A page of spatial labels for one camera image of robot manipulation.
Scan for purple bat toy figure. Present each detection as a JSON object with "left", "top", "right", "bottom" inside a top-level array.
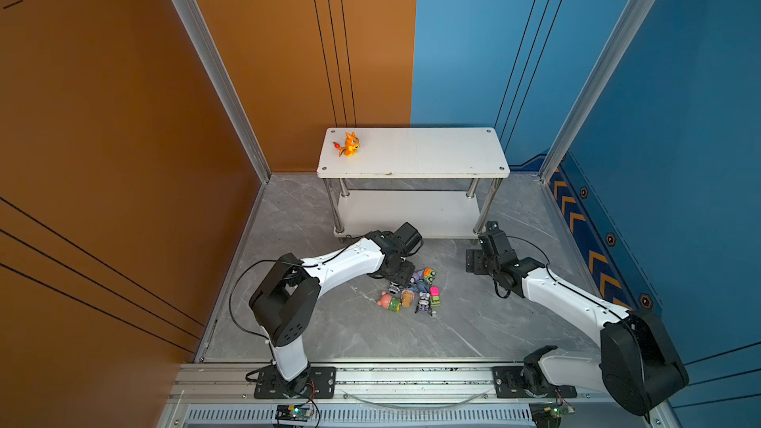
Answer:
[{"left": 410, "top": 269, "right": 430, "bottom": 292}]

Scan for orange fox toy figure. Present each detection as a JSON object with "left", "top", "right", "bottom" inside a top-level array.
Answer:
[{"left": 333, "top": 132, "right": 361, "bottom": 158}]

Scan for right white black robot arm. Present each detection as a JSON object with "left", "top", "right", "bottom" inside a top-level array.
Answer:
[{"left": 466, "top": 221, "right": 690, "bottom": 416}]

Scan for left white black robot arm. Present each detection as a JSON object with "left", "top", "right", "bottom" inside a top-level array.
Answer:
[{"left": 248, "top": 223, "right": 423, "bottom": 382}]

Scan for white two-tier metal shelf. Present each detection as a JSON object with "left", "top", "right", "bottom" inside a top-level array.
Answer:
[{"left": 317, "top": 128, "right": 511, "bottom": 240}]

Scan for green orange toy car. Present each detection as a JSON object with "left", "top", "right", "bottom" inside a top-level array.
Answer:
[{"left": 422, "top": 267, "right": 436, "bottom": 285}]

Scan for ice cream cone toy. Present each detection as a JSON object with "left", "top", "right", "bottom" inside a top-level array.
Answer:
[{"left": 400, "top": 289, "right": 416, "bottom": 308}]

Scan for pink pig green toy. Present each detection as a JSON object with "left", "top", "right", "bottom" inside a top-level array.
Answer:
[{"left": 377, "top": 291, "right": 402, "bottom": 312}]

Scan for pink green block toy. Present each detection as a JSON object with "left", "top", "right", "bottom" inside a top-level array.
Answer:
[{"left": 429, "top": 287, "right": 441, "bottom": 307}]

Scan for grey purple kuromi toy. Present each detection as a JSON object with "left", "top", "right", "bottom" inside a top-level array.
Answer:
[{"left": 415, "top": 292, "right": 434, "bottom": 316}]

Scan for right circuit board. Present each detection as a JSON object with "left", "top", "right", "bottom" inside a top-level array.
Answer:
[{"left": 529, "top": 404, "right": 576, "bottom": 428}]

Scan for left green circuit board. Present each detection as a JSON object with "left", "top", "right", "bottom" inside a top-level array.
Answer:
[{"left": 273, "top": 404, "right": 318, "bottom": 427}]

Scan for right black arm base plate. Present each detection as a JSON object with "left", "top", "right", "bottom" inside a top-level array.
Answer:
[{"left": 491, "top": 366, "right": 578, "bottom": 398}]

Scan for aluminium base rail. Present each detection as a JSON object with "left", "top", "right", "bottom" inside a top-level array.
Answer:
[{"left": 157, "top": 360, "right": 680, "bottom": 427}]

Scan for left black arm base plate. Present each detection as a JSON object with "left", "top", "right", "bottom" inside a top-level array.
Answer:
[{"left": 254, "top": 365, "right": 336, "bottom": 399}]

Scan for right aluminium corner post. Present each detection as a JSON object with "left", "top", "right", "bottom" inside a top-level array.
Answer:
[{"left": 538, "top": 0, "right": 656, "bottom": 184}]

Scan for aluminium corner post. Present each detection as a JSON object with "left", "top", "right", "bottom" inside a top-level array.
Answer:
[
  {"left": 170, "top": 0, "right": 272, "bottom": 184},
  {"left": 538, "top": 0, "right": 656, "bottom": 184}
]

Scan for left aluminium corner post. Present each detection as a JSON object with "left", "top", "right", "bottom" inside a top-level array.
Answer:
[{"left": 170, "top": 0, "right": 272, "bottom": 184}]

